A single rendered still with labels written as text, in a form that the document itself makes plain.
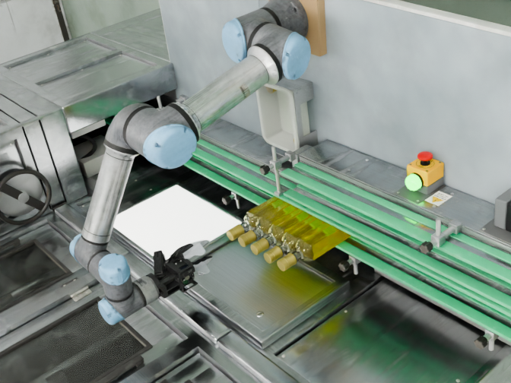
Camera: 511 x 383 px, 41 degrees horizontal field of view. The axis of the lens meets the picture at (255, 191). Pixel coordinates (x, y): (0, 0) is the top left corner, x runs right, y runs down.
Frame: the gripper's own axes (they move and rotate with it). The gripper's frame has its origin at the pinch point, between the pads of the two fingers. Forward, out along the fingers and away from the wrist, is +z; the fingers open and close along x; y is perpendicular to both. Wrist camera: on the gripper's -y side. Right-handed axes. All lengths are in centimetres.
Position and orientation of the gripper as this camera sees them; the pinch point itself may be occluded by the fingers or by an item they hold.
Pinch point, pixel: (205, 249)
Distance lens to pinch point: 203.6
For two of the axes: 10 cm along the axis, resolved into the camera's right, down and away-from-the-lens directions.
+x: -1.4, -8.5, -5.2
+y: 6.3, 3.3, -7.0
